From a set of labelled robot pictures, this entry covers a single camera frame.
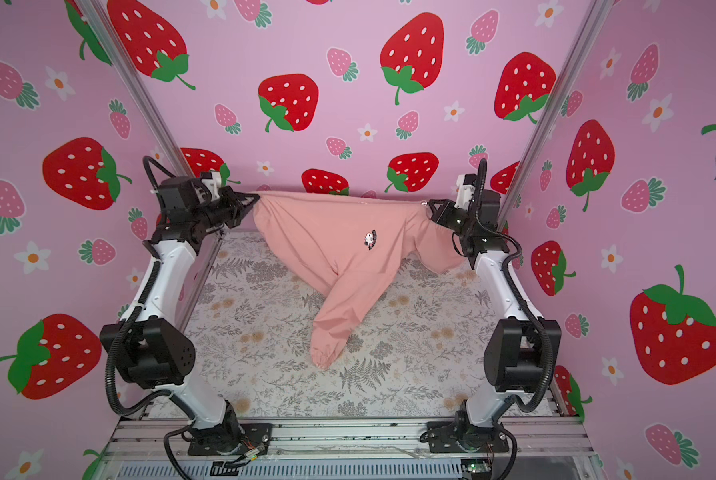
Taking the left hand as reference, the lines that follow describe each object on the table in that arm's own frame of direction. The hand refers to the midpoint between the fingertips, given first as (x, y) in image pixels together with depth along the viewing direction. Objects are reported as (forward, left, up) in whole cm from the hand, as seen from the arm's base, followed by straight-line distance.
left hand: (259, 196), depth 77 cm
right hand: (+2, -46, -3) cm, 46 cm away
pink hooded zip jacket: (-4, -25, -15) cm, 29 cm away
